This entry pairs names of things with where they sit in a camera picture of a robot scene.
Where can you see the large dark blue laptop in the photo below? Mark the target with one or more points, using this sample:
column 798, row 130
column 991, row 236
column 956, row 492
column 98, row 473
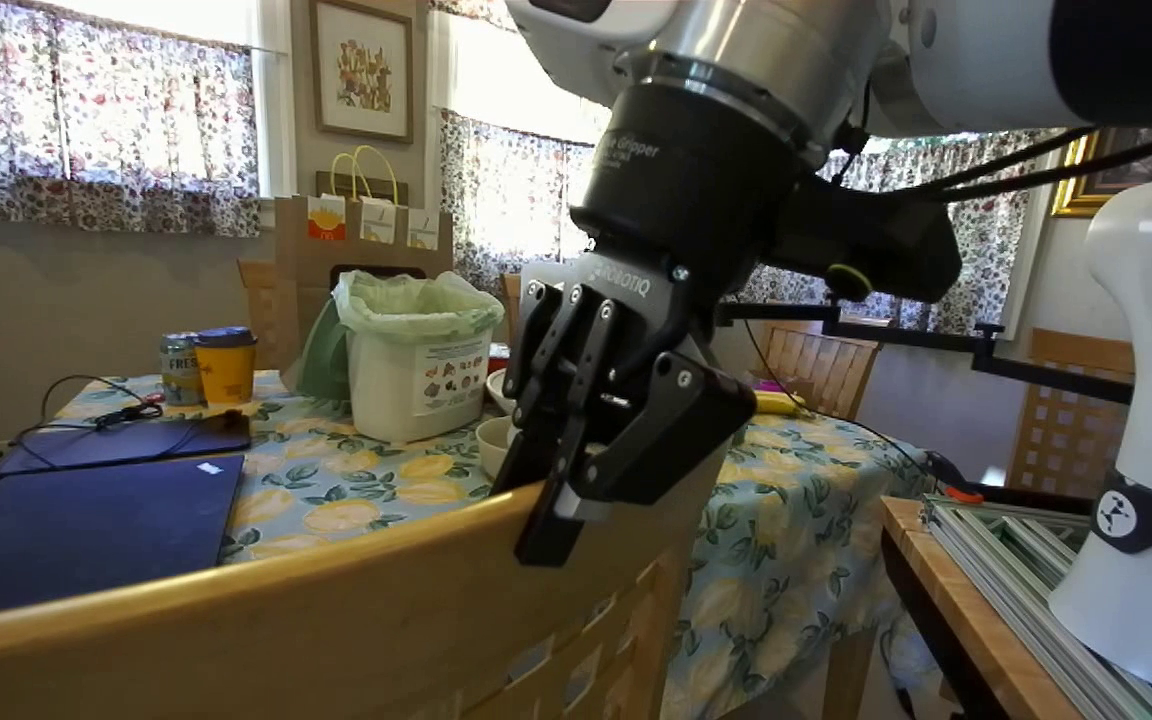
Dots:
column 68, row 541

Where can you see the brown cardboard box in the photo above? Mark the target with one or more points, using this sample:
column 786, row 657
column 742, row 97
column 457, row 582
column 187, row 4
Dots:
column 286, row 286

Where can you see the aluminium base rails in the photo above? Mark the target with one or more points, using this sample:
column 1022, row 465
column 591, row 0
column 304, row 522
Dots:
column 1041, row 572

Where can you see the white plastic bin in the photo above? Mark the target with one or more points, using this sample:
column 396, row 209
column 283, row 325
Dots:
column 419, row 387

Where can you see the yellow cup with blue lid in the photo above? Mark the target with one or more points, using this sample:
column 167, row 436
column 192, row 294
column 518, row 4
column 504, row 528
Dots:
column 227, row 371

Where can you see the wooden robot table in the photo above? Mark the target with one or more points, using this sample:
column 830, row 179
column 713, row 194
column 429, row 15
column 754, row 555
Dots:
column 948, row 602

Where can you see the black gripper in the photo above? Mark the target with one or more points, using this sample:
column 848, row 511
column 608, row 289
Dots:
column 697, row 200

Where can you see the framed floral picture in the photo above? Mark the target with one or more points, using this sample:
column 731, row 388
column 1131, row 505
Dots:
column 360, row 70

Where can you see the wooden dining chair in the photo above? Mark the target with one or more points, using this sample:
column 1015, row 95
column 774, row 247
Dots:
column 1070, row 424
column 816, row 366

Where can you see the floral window curtain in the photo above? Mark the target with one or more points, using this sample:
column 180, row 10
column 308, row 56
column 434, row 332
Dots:
column 98, row 122
column 511, row 200
column 1000, row 252

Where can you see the lemon print tablecloth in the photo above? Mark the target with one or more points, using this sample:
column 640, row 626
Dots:
column 790, row 534

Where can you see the small dark blue laptop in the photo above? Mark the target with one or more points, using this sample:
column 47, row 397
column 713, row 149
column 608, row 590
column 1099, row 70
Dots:
column 110, row 441

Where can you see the yellow banana-shaped item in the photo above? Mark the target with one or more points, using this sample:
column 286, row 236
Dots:
column 774, row 403

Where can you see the green bin liner bag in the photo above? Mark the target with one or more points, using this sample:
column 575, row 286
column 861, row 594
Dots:
column 419, row 300

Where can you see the black clamp orange tip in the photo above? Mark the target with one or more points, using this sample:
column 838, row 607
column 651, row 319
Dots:
column 1000, row 490

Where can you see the glass jar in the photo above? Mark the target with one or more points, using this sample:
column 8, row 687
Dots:
column 177, row 371

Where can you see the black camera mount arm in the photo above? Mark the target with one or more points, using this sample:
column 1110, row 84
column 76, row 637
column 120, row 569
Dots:
column 920, row 337

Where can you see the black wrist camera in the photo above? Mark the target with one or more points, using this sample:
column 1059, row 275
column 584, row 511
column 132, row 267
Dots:
column 880, row 241

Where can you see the gold framed picture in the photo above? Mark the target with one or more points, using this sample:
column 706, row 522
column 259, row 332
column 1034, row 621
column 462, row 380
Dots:
column 1123, row 186

